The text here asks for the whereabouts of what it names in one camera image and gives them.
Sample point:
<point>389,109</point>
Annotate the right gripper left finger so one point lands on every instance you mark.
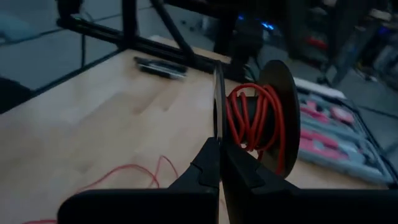
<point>205,168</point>

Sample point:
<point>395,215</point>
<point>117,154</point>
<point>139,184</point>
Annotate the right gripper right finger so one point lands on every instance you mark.
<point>242,174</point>

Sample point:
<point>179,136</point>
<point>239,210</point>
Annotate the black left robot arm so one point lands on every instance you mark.
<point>245,40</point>

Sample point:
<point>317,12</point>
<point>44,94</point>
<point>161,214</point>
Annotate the grey tool kit case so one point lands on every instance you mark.
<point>335,149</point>

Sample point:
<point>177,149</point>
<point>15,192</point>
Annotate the red tape measure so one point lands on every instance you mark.
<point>342,114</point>

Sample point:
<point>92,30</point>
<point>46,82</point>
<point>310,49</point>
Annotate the white flat device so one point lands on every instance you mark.
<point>15,26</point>

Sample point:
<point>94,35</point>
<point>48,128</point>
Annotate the black aluminium table frame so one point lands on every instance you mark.
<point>99,29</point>

